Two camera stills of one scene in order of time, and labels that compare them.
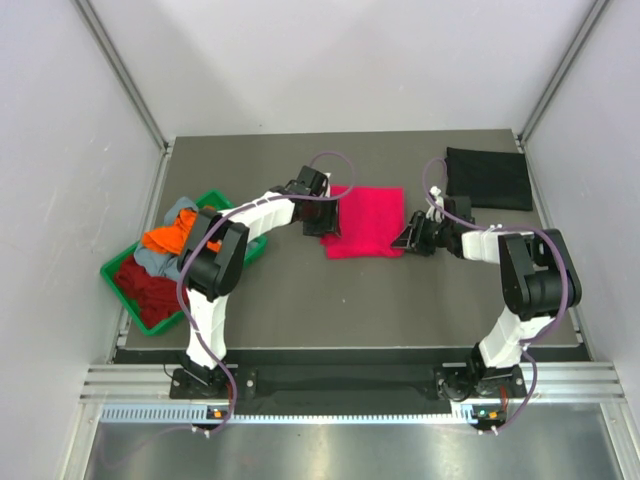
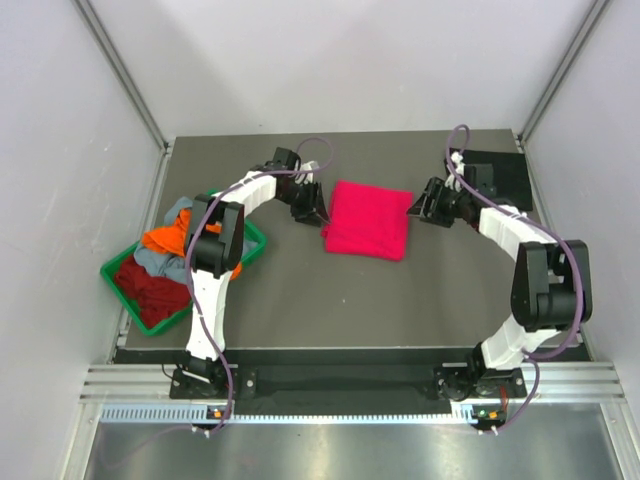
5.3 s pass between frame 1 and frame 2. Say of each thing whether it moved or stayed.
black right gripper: moved
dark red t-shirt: stayed
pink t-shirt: stayed
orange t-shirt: stayed
